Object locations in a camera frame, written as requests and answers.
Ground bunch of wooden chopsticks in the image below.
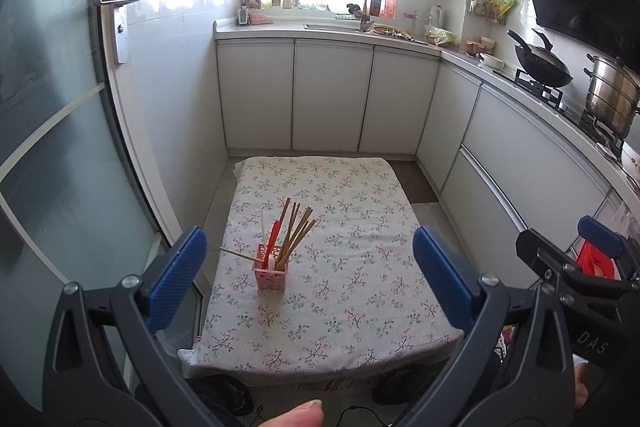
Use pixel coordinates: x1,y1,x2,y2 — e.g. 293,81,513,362
220,197,317,272

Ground bag of green vegetables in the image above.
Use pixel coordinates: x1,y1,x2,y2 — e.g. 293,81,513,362
425,27,457,46

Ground white plastic spoon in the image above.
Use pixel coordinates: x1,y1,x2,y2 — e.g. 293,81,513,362
259,211,277,272

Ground red plastic bag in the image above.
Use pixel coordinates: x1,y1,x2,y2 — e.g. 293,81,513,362
575,239,621,279

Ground black wok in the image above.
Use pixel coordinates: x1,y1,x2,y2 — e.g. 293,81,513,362
506,29,574,88

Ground frosted glass door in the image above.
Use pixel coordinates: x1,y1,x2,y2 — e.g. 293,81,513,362
0,0,201,408

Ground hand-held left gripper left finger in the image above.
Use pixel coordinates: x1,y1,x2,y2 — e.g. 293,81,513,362
42,227,221,427

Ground wall spice rack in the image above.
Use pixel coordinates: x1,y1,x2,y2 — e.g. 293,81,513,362
467,0,501,25

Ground dark bundle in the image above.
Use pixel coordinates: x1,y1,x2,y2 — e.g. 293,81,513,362
192,374,251,419

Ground white cabinet door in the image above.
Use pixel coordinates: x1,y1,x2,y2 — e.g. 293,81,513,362
416,64,483,192
292,39,375,152
217,39,295,150
359,47,442,156

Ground curved steel faucet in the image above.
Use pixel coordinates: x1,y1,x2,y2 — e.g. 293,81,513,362
346,0,373,32

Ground red plastic spoon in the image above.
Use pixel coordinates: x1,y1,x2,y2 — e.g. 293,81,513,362
267,219,280,268

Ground black gas stove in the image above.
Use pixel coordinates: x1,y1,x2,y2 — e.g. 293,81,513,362
500,67,626,152

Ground person's right hand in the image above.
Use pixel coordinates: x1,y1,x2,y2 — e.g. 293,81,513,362
573,363,592,412

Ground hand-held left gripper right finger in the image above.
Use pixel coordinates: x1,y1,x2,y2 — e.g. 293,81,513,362
390,226,576,427

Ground silver door handle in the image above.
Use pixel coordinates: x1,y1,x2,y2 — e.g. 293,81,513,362
92,0,142,65

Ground floral tablecloth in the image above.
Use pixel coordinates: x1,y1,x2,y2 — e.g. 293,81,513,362
192,155,463,375

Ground white cabinet drawer front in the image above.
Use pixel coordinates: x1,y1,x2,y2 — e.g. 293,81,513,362
452,84,615,253
440,146,543,290

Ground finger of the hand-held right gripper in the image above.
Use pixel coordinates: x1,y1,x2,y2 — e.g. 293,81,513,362
516,229,640,308
577,216,640,280

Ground plate of food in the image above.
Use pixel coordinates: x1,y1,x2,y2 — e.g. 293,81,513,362
372,24,413,40

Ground steel steamer pot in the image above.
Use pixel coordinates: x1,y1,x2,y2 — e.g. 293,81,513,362
584,54,640,140

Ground grey wok lid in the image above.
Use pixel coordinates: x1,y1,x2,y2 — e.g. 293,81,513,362
520,29,571,68

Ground black cable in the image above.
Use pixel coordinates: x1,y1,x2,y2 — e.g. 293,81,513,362
252,403,401,427

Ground pink perforated utensil holder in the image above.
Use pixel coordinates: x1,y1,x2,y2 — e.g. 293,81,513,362
254,243,291,290

